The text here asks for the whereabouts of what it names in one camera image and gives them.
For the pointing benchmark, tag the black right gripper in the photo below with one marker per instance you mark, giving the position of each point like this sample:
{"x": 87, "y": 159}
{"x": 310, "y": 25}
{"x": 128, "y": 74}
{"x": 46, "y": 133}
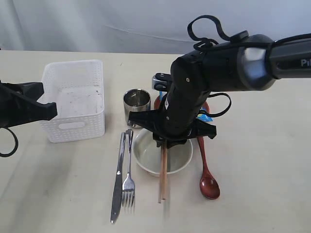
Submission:
{"x": 175, "y": 122}

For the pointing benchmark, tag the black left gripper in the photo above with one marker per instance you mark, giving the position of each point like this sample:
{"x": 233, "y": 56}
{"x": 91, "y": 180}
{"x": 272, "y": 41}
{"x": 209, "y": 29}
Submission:
{"x": 18, "y": 104}

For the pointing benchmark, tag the brown wooden chopstick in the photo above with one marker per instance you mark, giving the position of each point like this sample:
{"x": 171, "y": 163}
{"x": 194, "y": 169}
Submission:
{"x": 161, "y": 176}
{"x": 164, "y": 195}

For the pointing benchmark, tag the blue potato chips bag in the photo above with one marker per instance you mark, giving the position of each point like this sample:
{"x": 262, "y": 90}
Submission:
{"x": 201, "y": 117}

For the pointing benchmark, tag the brown ceramic plate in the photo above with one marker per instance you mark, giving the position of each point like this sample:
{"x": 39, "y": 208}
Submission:
{"x": 157, "y": 102}

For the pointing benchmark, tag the white woven plastic basket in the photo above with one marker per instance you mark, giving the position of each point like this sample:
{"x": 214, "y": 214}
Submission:
{"x": 77, "y": 88}

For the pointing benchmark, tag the white ceramic bowl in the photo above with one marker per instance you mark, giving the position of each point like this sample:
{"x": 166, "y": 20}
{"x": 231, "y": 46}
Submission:
{"x": 147, "y": 154}

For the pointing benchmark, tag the shiny steel cup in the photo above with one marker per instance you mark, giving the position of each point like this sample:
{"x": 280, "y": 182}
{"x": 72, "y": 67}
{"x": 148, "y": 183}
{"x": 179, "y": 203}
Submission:
{"x": 135, "y": 100}

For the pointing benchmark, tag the brown wooden spoon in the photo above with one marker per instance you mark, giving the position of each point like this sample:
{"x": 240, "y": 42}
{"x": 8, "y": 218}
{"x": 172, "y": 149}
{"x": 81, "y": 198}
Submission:
{"x": 208, "y": 185}

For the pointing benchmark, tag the steel spoon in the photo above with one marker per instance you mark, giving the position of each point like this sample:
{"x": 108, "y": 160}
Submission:
{"x": 128, "y": 186}

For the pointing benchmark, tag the steel fork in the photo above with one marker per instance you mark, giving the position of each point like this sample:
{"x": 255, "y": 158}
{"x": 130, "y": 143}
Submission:
{"x": 117, "y": 192}

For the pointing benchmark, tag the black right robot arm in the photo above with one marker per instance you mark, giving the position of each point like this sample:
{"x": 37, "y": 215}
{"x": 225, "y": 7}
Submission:
{"x": 251, "y": 65}

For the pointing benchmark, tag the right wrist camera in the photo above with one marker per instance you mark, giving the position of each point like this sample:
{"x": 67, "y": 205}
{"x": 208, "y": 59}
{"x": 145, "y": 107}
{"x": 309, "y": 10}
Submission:
{"x": 161, "y": 82}

